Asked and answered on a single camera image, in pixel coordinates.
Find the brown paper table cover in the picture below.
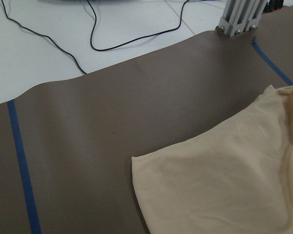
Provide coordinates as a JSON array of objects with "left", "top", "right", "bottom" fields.
[{"left": 0, "top": 6, "right": 293, "bottom": 234}]

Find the beige long-sleeve printed shirt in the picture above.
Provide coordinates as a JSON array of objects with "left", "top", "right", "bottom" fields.
[{"left": 132, "top": 86, "right": 293, "bottom": 234}]

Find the black cable on floor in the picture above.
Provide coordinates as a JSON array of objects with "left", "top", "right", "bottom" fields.
[{"left": 0, "top": 0, "right": 193, "bottom": 74}]

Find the aluminium frame post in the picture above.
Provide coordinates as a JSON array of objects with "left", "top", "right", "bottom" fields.
[{"left": 215, "top": 0, "right": 268, "bottom": 38}]

